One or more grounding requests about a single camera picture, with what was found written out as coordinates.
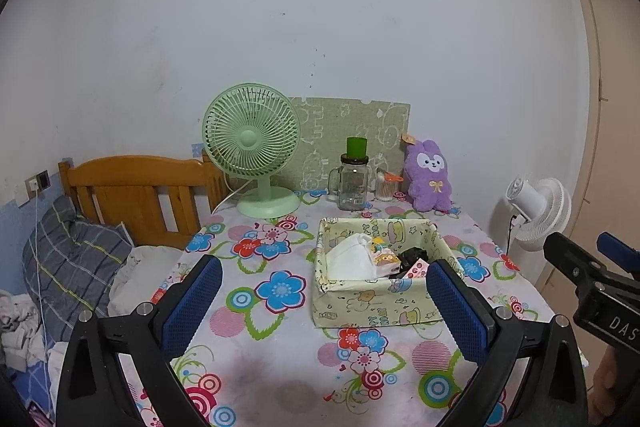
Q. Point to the person's right hand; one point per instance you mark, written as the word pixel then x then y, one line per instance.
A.
pixel 605 379

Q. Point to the purple plush bunny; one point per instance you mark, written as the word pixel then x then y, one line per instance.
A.
pixel 430 187

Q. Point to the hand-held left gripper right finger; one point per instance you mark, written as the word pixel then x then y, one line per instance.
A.
pixel 457 312

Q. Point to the black plastic bag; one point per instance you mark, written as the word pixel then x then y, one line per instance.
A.
pixel 410 254

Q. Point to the grey plaid pillow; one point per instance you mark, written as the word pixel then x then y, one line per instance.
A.
pixel 70 257

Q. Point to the green plastic cup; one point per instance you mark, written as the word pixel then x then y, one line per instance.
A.
pixel 356 147

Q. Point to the white face mask pack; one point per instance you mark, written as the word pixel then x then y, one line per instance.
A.
pixel 350 259

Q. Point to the green desk fan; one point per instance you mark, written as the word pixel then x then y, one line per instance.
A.
pixel 247 139

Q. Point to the green patterned board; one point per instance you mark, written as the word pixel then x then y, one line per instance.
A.
pixel 340 132

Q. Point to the cotton swab jar orange lid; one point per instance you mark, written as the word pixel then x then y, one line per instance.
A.
pixel 385 189

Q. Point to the yellow printed fabric storage box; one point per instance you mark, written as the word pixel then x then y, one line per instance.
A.
pixel 370 307

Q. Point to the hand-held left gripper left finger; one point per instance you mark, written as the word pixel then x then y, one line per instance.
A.
pixel 192 307

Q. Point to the wooden bed headboard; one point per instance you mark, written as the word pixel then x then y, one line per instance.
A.
pixel 125 187

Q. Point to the yellow cartoon tissue packet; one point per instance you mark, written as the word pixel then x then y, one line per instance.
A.
pixel 385 259

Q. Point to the blue bed sheet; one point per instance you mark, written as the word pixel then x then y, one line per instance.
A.
pixel 30 387

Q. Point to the pink cartoon packet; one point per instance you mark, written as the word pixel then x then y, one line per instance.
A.
pixel 419 269

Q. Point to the beige door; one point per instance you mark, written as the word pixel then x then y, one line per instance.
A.
pixel 615 107

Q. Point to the wall socket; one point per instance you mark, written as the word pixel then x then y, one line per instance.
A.
pixel 42 179

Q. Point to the white standing fan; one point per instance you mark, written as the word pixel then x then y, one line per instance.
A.
pixel 545 212

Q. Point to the white crumpled blanket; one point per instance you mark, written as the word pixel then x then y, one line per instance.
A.
pixel 145 272

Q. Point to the white crumpled clothes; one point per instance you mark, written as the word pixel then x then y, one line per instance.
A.
pixel 17 332

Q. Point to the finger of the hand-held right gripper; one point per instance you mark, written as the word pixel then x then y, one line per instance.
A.
pixel 620 252
pixel 570 257

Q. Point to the glass jar mug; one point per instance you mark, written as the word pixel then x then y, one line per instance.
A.
pixel 352 187

